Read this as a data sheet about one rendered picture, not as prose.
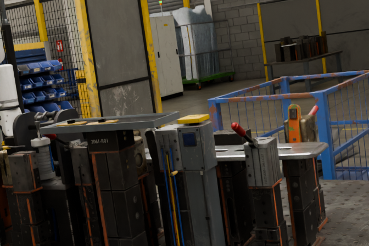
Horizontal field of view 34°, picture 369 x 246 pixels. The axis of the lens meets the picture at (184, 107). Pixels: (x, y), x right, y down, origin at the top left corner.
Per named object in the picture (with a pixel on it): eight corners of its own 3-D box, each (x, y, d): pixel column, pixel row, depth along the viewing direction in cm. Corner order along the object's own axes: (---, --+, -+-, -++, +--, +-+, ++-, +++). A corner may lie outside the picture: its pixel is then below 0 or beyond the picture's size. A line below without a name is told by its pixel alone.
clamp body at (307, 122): (332, 219, 198) (320, 112, 194) (320, 235, 185) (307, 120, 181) (301, 218, 203) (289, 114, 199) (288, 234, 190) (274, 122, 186)
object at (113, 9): (111, 213, 500) (74, -27, 478) (98, 213, 508) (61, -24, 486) (177, 180, 587) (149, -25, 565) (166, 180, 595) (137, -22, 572)
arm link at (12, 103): (5, 101, 217) (6, 109, 217) (22, 98, 225) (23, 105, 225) (-12, 102, 221) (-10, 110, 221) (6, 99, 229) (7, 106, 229)
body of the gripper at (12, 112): (4, 107, 217) (9, 137, 218) (24, 102, 226) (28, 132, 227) (-11, 108, 221) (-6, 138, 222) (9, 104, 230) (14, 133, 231)
